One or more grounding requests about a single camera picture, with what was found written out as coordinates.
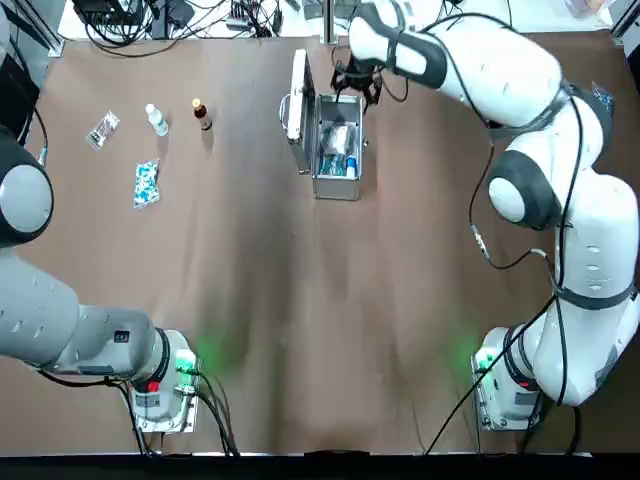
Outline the black base cable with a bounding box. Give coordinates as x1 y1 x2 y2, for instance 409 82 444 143
192 367 241 457
423 367 484 457

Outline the black right base cable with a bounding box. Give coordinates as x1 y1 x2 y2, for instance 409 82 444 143
423 367 484 457

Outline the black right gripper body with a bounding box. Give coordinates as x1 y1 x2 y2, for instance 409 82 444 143
340 55 384 89

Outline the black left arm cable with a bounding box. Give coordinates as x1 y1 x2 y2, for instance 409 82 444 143
9 39 50 169

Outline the bag of blue white capsules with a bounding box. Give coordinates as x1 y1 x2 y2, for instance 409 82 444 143
131 158 163 210
591 79 616 119

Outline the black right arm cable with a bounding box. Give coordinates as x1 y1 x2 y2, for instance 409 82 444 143
382 12 589 409

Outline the grey power strip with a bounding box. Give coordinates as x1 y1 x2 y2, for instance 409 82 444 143
225 0 259 30

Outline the aluminium frame rail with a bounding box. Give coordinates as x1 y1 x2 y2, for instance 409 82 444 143
610 0 640 50
29 0 66 57

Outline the brown glass bottle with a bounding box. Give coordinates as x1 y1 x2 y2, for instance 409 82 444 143
191 98 214 132

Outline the clear packet of brown swabs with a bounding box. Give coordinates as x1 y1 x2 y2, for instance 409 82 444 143
85 109 122 151

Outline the silver aluminium medicine case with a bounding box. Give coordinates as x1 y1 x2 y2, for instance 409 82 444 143
278 48 370 201

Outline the aluminium frame post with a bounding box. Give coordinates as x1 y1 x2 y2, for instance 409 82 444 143
323 0 339 45

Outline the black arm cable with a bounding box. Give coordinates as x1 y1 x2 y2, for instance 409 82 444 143
382 12 589 409
9 39 50 169

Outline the black electronics box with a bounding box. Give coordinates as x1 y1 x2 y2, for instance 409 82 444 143
72 0 151 26

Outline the black left base cable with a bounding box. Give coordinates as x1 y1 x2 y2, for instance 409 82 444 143
192 367 241 457

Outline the black table cable loop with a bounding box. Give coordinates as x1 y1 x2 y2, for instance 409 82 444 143
87 19 171 57

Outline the clear bottle white cap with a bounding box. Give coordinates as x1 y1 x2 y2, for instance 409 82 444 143
144 103 170 137

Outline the blue cotton swab packet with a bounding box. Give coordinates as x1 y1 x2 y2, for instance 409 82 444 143
319 152 359 177

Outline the large black object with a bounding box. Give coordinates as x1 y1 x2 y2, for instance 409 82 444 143
0 49 41 136

